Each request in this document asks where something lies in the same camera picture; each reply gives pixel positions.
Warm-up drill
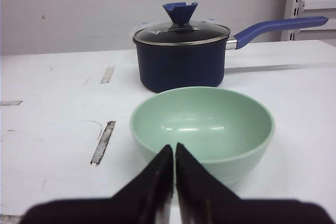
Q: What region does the white slotted shelf rack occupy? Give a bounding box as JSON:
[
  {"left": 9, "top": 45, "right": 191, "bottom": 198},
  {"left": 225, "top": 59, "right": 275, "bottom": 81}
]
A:
[{"left": 281, "top": 0, "right": 335, "bottom": 46}]

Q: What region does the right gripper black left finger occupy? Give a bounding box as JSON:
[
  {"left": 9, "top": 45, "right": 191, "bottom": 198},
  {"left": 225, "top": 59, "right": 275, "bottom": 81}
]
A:
[{"left": 21, "top": 145, "right": 174, "bottom": 223}]

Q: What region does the light green bowl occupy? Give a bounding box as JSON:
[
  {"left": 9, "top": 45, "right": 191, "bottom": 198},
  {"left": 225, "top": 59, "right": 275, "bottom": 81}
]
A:
[{"left": 129, "top": 87, "right": 275, "bottom": 184}]

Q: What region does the glass lid with blue knob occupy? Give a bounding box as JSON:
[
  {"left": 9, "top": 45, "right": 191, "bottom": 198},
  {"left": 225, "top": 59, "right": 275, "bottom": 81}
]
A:
[{"left": 133, "top": 2, "right": 230, "bottom": 46}]

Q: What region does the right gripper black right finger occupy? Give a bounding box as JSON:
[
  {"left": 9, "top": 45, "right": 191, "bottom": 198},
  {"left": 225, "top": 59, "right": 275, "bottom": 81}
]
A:
[{"left": 175, "top": 143, "right": 332, "bottom": 223}]

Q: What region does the dark blue saucepan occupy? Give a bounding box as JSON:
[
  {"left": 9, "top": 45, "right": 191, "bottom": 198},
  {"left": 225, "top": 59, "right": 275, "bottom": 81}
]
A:
[{"left": 133, "top": 16, "right": 329, "bottom": 93}]

